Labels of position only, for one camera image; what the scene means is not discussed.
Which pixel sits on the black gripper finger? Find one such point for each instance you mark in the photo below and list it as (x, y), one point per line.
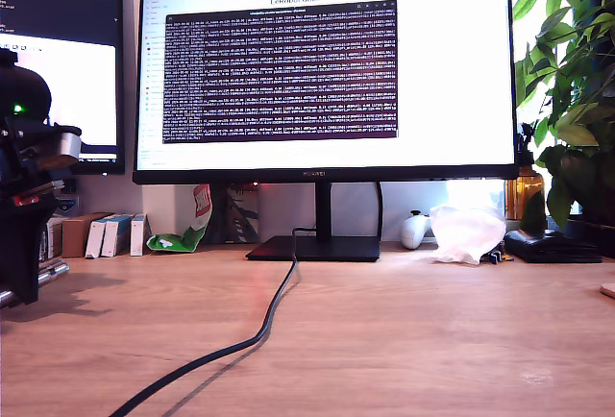
(26, 244)

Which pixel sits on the metallic silver laser pointer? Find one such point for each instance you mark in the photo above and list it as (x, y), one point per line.
(55, 270)

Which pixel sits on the green black printed box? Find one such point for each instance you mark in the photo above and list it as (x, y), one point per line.
(54, 239)

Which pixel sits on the brown cardboard box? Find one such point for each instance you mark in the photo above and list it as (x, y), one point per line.
(74, 238)

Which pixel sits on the blue white badge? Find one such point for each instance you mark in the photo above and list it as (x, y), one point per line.
(69, 205)

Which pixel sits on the small white blue box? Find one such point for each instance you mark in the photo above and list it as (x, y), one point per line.
(137, 237)
(95, 240)
(113, 238)

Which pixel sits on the green white snack bag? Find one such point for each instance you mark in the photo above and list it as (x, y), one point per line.
(178, 242)

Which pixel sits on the dark patterned box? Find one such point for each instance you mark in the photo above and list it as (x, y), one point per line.
(240, 215)

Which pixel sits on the black monitor with code window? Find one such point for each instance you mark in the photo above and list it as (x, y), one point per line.
(72, 4)

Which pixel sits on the white game controller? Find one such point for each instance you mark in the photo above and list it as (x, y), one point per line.
(413, 234)

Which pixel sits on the large black Huawei monitor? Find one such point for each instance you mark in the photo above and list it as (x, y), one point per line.
(432, 76)

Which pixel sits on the clear crumpled plastic bag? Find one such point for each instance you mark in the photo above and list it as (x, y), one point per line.
(466, 234)

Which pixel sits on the small black clip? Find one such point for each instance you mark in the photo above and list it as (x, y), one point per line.
(499, 256)

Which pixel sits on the amber glass pump bottle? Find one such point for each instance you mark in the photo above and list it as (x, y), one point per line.
(526, 196)

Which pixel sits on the black leather pouch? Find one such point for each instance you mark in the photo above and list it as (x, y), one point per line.
(552, 248)

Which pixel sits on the dark plant pot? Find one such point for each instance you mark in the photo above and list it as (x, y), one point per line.
(593, 235)

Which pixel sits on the green leafy houseplant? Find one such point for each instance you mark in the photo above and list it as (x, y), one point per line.
(576, 100)

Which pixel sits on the pale grey camera box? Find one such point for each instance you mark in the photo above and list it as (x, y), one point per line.
(71, 144)

